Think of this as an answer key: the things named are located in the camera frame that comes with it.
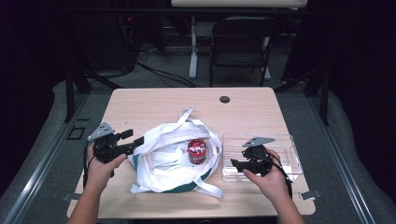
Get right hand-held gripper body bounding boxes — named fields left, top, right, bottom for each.
left=242, top=136, right=276, bottom=178

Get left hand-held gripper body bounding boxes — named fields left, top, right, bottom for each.
left=87, top=121, right=129, bottom=164

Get clear plastic tray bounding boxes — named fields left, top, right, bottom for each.
left=220, top=132, right=304, bottom=183

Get white cloth tote bag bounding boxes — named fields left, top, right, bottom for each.
left=127, top=106, right=225, bottom=200

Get red lidded can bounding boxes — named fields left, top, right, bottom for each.
left=186, top=138, right=208, bottom=165

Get person's left hand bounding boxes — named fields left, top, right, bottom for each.
left=83, top=145, right=128, bottom=189

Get person's right hand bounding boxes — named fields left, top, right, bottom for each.
left=242, top=148, right=292, bottom=202

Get black metal stand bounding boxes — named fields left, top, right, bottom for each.
left=274, top=65, right=332, bottom=127
left=63, top=60, right=123, bottom=124

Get dark equipment with red light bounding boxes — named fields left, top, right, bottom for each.
left=115, top=13, right=139, bottom=68

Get white desk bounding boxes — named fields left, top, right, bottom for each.
left=170, top=0, right=309, bottom=81

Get black folding chair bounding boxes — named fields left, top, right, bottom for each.
left=208, top=15, right=276, bottom=89

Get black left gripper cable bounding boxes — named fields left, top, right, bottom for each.
left=81, top=140, right=95, bottom=189

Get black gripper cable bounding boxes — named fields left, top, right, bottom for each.
left=254, top=151, right=294, bottom=200
left=81, top=140, right=95, bottom=189

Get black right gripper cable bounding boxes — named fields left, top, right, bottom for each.
left=254, top=151, right=294, bottom=200

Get grey metal table bracket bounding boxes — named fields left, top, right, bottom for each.
left=299, top=189, right=322, bottom=202
left=62, top=192, right=83, bottom=203

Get aluminium floor rail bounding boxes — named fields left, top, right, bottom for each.
left=2, top=92, right=92, bottom=224
left=305, top=92, right=376, bottom=224

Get black floor cables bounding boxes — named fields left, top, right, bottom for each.
left=135, top=43, right=198, bottom=89

